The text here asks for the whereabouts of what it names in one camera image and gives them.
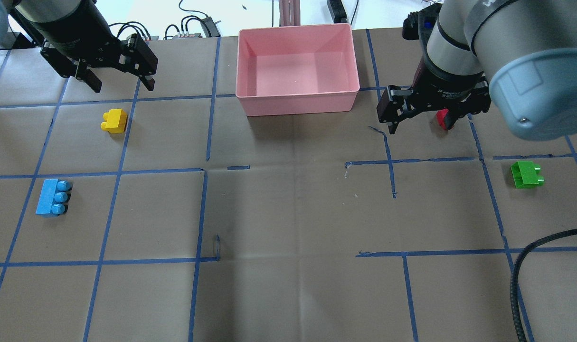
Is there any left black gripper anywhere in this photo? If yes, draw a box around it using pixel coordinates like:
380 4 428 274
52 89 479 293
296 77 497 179
40 27 158 93

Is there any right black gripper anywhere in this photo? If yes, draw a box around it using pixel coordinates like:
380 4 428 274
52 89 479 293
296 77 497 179
377 64 492 134

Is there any red toy block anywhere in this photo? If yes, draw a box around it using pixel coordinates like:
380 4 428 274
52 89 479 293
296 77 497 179
435 108 450 131

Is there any yellow toy block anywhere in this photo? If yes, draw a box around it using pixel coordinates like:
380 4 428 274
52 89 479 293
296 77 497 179
100 108 128 134

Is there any green toy block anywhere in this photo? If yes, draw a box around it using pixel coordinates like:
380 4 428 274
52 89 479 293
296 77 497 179
511 161 545 189

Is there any blue toy block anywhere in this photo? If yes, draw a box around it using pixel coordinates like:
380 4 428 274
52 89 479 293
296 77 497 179
36 178 73 217

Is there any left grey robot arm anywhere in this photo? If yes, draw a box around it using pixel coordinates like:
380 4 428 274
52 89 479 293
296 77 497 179
0 0 158 93

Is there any pink plastic box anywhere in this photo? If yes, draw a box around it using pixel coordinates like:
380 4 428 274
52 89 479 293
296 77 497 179
235 23 360 117

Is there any black power adapter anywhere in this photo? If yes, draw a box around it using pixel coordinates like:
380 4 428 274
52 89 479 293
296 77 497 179
200 17 221 38

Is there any black power strip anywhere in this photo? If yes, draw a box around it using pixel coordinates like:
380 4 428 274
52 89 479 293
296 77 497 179
327 0 348 24

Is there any aluminium frame post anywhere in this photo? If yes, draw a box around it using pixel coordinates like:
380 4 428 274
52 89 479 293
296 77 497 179
279 0 301 27

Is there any black braided cable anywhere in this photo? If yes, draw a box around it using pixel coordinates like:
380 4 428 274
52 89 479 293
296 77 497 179
511 227 577 342

